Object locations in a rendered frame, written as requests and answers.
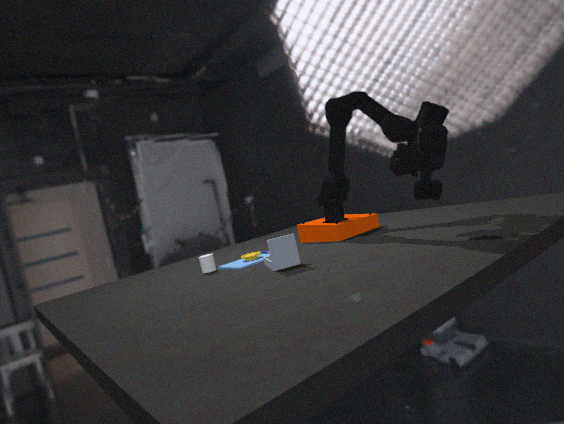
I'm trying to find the yellow plate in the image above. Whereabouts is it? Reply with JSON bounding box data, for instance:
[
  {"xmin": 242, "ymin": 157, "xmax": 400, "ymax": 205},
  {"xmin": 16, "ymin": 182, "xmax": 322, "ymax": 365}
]
[{"xmin": 241, "ymin": 252, "xmax": 261, "ymax": 261}]

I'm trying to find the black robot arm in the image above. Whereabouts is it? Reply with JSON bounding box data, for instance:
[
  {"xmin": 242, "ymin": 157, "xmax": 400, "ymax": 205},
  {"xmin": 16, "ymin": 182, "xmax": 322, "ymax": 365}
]
[{"xmin": 317, "ymin": 91, "xmax": 449, "ymax": 223}]

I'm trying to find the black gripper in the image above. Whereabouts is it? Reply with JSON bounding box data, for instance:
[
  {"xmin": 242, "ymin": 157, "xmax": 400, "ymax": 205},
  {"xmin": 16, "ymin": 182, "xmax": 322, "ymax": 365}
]
[{"xmin": 412, "ymin": 125, "xmax": 448, "ymax": 200}]

